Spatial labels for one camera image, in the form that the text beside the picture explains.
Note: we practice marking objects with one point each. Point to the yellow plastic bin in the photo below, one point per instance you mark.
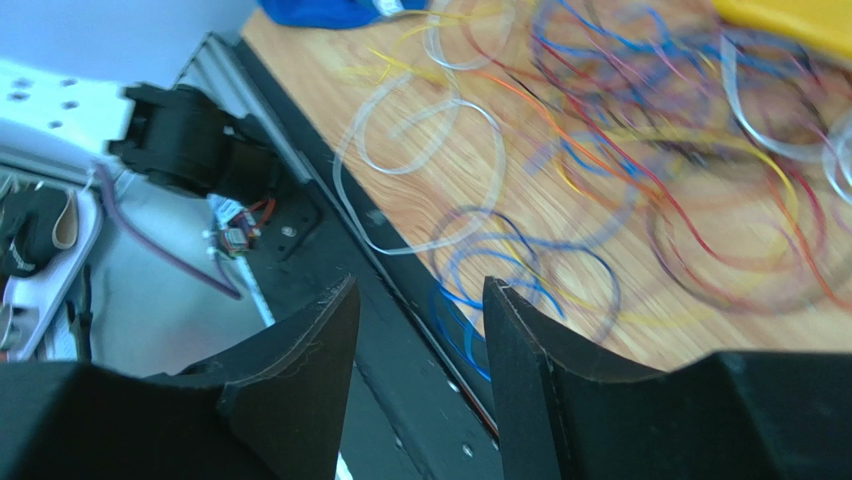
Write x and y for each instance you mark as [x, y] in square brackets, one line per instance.
[824, 25]

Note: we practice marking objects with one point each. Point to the blue cloth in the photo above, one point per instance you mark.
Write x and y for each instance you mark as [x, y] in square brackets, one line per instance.
[336, 14]

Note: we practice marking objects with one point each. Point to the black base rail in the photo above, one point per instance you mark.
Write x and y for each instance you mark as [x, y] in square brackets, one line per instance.
[416, 409]

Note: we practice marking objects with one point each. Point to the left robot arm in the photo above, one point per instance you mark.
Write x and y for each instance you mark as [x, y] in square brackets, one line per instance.
[179, 138]

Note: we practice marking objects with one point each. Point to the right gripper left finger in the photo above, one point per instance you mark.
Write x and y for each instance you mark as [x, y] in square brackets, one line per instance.
[269, 407]

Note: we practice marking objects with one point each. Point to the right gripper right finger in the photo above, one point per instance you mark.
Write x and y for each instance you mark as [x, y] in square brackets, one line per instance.
[567, 408]

